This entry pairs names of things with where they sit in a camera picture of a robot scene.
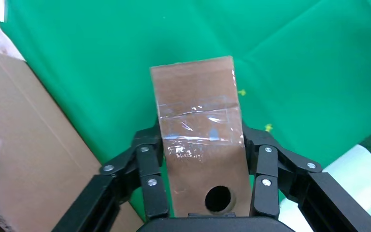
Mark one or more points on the small taped cardboard box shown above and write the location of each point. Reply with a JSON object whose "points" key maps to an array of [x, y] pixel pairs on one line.
{"points": [[198, 96]]}

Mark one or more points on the small yellow star marker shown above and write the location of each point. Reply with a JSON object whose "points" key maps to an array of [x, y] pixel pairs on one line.
{"points": [[241, 93], [268, 128]]}

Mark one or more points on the green table cloth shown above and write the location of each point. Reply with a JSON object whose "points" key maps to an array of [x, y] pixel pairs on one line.
{"points": [[300, 64]]}

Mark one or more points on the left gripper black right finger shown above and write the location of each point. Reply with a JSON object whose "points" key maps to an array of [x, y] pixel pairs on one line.
{"points": [[265, 195]]}

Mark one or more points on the large open cardboard carton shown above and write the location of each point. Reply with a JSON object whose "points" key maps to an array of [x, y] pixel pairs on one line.
{"points": [[28, 144]]}

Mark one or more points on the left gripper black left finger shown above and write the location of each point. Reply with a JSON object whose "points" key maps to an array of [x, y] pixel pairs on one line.
{"points": [[150, 198]]}

